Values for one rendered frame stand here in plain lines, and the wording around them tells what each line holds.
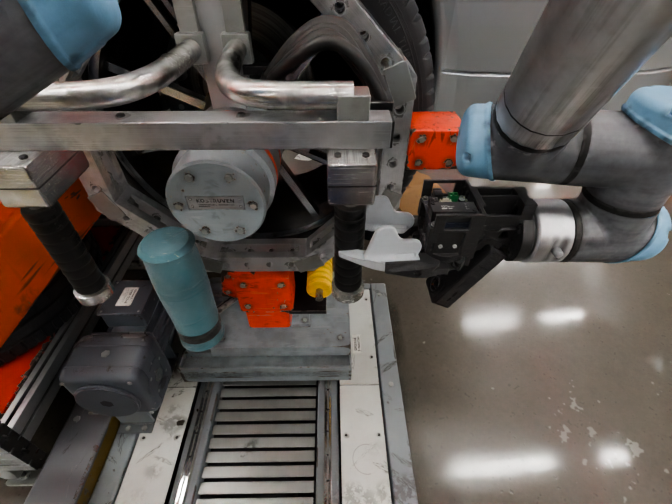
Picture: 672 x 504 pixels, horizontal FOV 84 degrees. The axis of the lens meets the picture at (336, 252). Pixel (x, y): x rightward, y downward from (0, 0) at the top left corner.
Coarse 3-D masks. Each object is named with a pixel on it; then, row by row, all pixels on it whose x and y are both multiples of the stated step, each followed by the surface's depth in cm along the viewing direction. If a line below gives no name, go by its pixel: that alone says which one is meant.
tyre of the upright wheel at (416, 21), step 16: (368, 0) 52; (384, 0) 52; (400, 0) 52; (384, 16) 54; (400, 16) 54; (416, 16) 55; (400, 32) 55; (416, 32) 55; (400, 48) 56; (416, 48) 57; (416, 64) 58; (432, 64) 59; (432, 80) 60; (416, 96) 61; (432, 96) 62; (128, 176) 71; (144, 192) 74
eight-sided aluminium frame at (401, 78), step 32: (320, 0) 45; (352, 0) 45; (384, 32) 51; (384, 64) 52; (96, 160) 60; (384, 160) 60; (96, 192) 63; (128, 192) 68; (384, 192) 64; (128, 224) 68; (160, 224) 70; (224, 256) 75; (256, 256) 75; (288, 256) 75; (320, 256) 74
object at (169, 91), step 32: (128, 0) 55; (160, 0) 54; (128, 32) 64; (96, 64) 58; (128, 64) 61; (192, 96) 63; (128, 160) 69; (160, 160) 78; (320, 160) 71; (160, 192) 74; (288, 192) 92; (320, 192) 86; (288, 224) 82; (320, 224) 79
